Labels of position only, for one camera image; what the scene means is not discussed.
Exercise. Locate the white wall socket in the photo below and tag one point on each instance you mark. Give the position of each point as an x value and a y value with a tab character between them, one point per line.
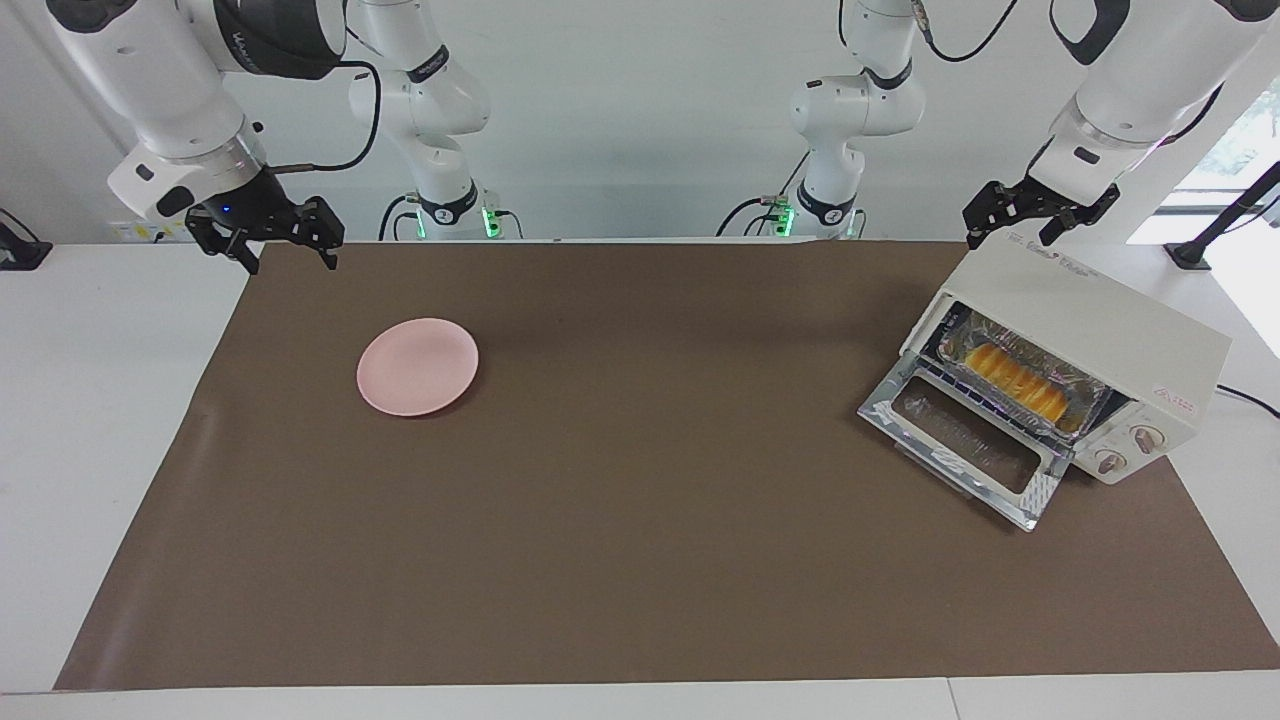
140	234

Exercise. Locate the silver glass oven door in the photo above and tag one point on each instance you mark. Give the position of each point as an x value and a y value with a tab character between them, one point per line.
1042	490

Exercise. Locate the cream toaster oven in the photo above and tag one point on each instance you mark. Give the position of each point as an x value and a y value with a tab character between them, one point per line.
1080	290

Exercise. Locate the large oven knob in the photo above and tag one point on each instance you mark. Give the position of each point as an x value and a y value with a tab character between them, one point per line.
1148	438

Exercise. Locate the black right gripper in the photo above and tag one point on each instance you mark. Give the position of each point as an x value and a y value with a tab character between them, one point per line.
250	210

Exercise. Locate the striped orange bread roll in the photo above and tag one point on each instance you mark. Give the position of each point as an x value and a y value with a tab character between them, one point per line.
1010	378

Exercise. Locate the black table clamp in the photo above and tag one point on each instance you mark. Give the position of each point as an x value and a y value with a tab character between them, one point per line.
20	255

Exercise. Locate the small oven knob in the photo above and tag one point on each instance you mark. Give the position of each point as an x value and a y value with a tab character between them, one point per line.
1110	462

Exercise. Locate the black slanted stand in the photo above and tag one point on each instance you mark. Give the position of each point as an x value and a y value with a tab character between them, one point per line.
1190	255

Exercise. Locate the aluminium foil tray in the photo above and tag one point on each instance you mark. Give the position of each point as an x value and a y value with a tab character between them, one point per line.
1088	385

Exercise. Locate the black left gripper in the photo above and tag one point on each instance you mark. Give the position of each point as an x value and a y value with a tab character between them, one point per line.
1040	200

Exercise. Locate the pink round plate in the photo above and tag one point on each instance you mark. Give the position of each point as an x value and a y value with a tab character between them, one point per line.
420	365

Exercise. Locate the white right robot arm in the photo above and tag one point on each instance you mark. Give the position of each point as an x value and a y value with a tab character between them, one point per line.
150	80

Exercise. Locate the brown table mat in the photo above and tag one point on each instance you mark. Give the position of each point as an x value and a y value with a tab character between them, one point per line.
600	560

